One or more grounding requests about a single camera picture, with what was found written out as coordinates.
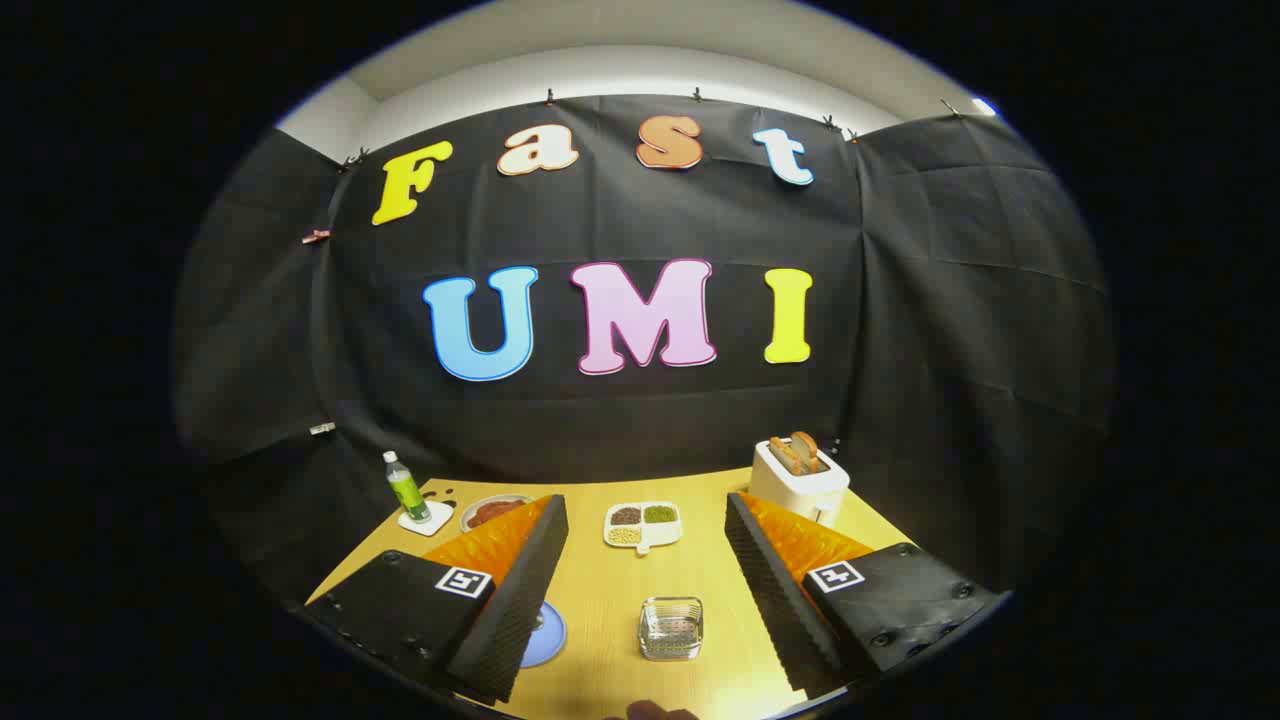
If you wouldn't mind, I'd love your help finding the green plastic bottle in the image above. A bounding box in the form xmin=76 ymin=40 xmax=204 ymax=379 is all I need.
xmin=383 ymin=450 xmax=433 ymax=524

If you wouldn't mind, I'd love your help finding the white divided dish with beans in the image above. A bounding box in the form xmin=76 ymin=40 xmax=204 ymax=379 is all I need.
xmin=603 ymin=501 xmax=684 ymax=556

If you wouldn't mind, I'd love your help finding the white coaster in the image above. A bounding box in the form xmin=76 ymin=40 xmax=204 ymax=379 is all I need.
xmin=398 ymin=500 xmax=455 ymax=537

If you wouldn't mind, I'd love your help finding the white toaster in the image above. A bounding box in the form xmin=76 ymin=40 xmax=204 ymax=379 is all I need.
xmin=748 ymin=437 xmax=851 ymax=529

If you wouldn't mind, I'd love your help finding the metal wire basket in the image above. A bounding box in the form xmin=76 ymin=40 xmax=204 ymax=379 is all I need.
xmin=638 ymin=596 xmax=705 ymax=662

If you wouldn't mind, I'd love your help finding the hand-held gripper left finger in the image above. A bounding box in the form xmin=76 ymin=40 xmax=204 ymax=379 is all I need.
xmin=300 ymin=493 xmax=570 ymax=704

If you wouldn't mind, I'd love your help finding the plate of meat and vegetables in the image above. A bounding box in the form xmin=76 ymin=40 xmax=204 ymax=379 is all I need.
xmin=460 ymin=494 xmax=536 ymax=533

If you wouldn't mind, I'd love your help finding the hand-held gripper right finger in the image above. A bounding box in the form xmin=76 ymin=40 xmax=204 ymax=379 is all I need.
xmin=724 ymin=490 xmax=1011 ymax=696

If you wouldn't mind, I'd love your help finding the blue plate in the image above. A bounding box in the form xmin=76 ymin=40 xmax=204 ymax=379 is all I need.
xmin=520 ymin=600 xmax=568 ymax=669

